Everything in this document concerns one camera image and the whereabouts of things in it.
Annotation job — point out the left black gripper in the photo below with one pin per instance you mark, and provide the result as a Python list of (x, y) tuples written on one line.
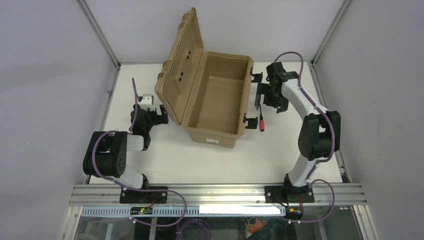
[(157, 115)]

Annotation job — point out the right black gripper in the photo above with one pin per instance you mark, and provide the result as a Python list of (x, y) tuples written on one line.
[(265, 91)]

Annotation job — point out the red handled screwdriver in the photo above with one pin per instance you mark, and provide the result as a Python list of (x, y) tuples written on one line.
[(261, 120)]

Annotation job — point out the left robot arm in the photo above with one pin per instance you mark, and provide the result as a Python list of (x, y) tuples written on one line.
[(106, 154)]

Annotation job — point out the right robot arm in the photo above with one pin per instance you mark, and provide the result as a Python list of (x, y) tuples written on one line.
[(319, 135)]

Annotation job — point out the tan plastic tool bin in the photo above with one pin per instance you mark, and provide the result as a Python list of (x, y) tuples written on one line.
[(206, 92)]

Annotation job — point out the orange object below table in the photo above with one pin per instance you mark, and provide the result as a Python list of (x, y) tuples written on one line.
[(254, 224)]

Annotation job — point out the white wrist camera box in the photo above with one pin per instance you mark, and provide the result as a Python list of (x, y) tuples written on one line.
[(146, 101)]

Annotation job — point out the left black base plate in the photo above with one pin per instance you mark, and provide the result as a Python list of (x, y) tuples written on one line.
[(143, 195)]

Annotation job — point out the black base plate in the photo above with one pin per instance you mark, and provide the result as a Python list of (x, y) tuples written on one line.
[(143, 195), (284, 194)]

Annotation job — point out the white slotted cable duct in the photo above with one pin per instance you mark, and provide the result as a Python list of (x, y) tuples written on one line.
[(204, 210)]

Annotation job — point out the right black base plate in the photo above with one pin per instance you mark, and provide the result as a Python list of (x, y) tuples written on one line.
[(284, 194)]

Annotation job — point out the aluminium frame rail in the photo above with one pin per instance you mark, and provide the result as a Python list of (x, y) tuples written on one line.
[(342, 194)]

